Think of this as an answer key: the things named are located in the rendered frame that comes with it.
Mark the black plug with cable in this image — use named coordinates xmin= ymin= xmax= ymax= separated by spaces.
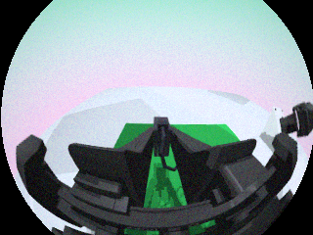
xmin=153 ymin=117 xmax=177 ymax=172

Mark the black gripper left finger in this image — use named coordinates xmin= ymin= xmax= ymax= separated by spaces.
xmin=67 ymin=126 xmax=153 ymax=208

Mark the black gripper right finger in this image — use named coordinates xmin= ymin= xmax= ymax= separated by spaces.
xmin=171 ymin=126 xmax=257 ymax=205

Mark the green circuit board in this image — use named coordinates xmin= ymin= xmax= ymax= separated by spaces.
xmin=113 ymin=122 xmax=240 ymax=235

